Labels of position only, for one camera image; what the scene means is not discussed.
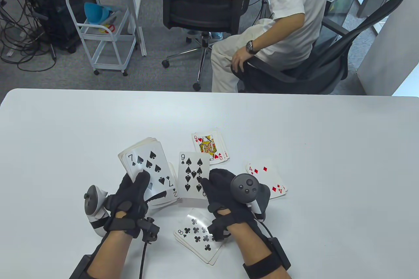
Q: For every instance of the person's right hand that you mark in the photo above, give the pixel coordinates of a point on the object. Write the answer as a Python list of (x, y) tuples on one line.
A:
[(222, 200)]

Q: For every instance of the person's left hand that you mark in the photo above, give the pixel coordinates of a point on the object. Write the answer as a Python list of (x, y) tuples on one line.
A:
[(131, 207)]

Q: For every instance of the nine of spades playing card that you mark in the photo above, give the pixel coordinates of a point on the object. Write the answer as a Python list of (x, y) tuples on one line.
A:
[(193, 167)]

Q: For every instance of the eight of clubs playing card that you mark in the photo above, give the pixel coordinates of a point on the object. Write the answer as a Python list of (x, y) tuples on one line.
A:
[(196, 243)]

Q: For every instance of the deck of playing cards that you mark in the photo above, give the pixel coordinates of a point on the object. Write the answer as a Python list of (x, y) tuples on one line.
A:
[(147, 158)]

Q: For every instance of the four of diamonds playing card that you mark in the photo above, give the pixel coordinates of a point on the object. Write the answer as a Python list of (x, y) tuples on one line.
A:
[(268, 174)]

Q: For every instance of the queen of hearts playing card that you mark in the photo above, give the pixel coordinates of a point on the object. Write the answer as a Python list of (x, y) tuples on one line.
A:
[(206, 141)]

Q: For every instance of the person's right forearm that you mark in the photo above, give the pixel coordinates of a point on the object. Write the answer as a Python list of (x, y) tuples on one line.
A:
[(255, 246)]

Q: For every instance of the person's left forearm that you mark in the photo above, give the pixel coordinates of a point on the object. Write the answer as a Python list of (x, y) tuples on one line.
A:
[(111, 256)]

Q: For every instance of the grey white VR controller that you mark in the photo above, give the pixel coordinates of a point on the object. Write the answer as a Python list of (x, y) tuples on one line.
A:
[(93, 220), (245, 187)]

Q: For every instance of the black wristwatch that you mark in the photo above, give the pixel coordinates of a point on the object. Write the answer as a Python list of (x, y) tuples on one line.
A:
[(251, 46)]

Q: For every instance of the black mesh office chair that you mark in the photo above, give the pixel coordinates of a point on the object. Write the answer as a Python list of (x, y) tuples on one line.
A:
[(327, 69), (196, 10)]

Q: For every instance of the blue plastic funnel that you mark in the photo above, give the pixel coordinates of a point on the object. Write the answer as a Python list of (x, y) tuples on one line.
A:
[(93, 14)]

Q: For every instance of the black glass computer tower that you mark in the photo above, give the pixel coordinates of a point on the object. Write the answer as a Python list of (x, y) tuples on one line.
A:
[(340, 1)]

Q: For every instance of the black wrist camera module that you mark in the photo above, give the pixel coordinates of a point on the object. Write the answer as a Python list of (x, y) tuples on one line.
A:
[(217, 230), (149, 230)]

